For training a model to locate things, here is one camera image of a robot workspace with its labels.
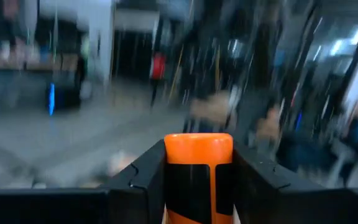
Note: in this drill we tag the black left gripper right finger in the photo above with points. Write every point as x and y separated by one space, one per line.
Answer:
253 186

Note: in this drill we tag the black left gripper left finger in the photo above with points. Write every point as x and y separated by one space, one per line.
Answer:
145 186

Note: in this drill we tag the orange paint bottle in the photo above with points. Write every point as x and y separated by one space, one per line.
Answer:
197 149

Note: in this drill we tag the black box with blue light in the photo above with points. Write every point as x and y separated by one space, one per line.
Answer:
67 96

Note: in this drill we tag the red box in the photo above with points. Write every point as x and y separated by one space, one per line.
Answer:
158 65

